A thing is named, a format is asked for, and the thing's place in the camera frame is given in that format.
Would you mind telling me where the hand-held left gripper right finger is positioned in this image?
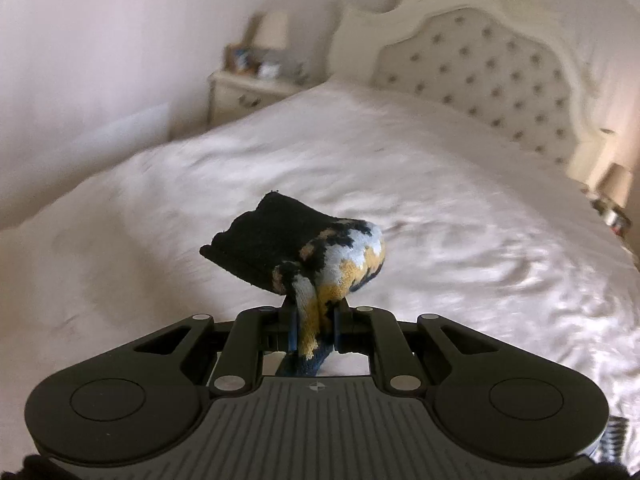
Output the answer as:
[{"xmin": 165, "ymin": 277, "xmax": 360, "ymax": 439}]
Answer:
[{"xmin": 332, "ymin": 304, "xmax": 507, "ymax": 394}]

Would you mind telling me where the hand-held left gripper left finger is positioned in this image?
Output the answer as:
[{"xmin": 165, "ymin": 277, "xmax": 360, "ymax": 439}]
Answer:
[{"xmin": 134, "ymin": 305, "xmax": 301, "ymax": 395}]

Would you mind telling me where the navy yellow white knit garment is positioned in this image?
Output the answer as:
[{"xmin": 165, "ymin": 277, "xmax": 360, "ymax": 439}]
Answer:
[{"xmin": 199, "ymin": 192, "xmax": 387, "ymax": 378}]

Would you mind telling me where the white bed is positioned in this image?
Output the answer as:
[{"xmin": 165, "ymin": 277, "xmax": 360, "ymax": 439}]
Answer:
[{"xmin": 0, "ymin": 78, "xmax": 640, "ymax": 466}]

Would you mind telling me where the cream nightstand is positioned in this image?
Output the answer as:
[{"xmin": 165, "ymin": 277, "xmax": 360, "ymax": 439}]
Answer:
[{"xmin": 207, "ymin": 69, "xmax": 307, "ymax": 127}]

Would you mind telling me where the cream tufted headboard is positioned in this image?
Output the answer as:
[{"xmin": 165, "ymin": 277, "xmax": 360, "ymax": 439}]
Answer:
[{"xmin": 327, "ymin": 0, "xmax": 627, "ymax": 182}]

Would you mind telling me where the cream table lamp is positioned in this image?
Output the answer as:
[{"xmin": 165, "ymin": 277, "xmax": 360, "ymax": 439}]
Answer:
[
  {"xmin": 249, "ymin": 10, "xmax": 292, "ymax": 53},
  {"xmin": 597, "ymin": 162, "xmax": 634, "ymax": 207}
]

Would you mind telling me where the wooden picture frame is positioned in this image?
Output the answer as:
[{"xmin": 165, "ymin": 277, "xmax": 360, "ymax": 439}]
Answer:
[{"xmin": 224, "ymin": 45, "xmax": 261, "ymax": 74}]

